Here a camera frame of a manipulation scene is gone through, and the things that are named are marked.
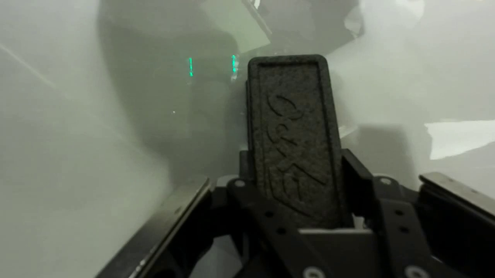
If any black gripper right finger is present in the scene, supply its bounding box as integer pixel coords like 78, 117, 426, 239
341, 150, 495, 278

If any black felt whiteboard eraser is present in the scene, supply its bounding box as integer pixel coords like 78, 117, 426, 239
245, 52, 355, 230

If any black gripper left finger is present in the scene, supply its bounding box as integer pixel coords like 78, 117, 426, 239
95, 150, 338, 278

